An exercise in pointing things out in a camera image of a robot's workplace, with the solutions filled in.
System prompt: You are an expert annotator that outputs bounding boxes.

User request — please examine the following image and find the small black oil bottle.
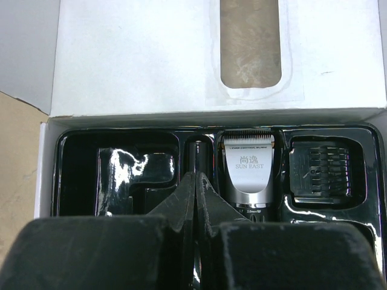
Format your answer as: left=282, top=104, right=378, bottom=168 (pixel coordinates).
left=184, top=140, right=212, bottom=178

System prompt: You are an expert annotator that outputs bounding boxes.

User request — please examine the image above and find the white clipper kit box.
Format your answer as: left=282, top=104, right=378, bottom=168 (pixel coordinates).
left=33, top=0, right=387, bottom=248

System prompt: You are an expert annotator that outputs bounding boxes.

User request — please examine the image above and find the black silver hair clipper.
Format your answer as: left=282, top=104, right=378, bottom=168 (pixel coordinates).
left=222, top=129, right=275, bottom=222

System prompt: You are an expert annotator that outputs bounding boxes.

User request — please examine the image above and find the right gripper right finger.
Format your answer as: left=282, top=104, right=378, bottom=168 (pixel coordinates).
left=196, top=173, right=386, bottom=289

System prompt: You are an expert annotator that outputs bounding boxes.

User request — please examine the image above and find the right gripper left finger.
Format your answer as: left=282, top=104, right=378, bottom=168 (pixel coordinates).
left=1, top=172, right=195, bottom=289

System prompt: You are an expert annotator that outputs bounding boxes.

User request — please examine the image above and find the comb guard in tray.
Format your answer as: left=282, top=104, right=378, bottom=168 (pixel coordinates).
left=289, top=141, right=351, bottom=204

